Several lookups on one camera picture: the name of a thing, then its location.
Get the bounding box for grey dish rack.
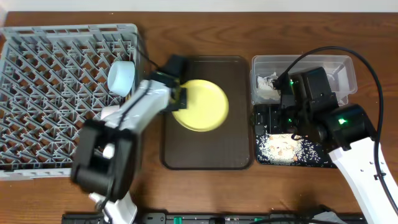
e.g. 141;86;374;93
1;24;147;180

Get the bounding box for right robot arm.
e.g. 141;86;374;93
253;67;397;223

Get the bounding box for pink bowl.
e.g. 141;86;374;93
100;105;120;120

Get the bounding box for crumpled white tissue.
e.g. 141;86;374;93
257;72;280;100

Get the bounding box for black waste tray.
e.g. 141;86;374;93
253;102;343;169

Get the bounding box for blue bowl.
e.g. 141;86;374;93
107;61;136;97

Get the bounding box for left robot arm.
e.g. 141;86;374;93
70;68;187;223

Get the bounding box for dark brown serving tray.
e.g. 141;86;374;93
160;56;254;170

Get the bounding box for yellow plate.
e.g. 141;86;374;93
172;80;229;132

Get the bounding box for rice and nut scraps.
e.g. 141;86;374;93
255;134;325;166

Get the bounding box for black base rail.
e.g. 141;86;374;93
62;203;368;224

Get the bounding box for clear plastic bin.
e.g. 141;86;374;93
251;55;358;106

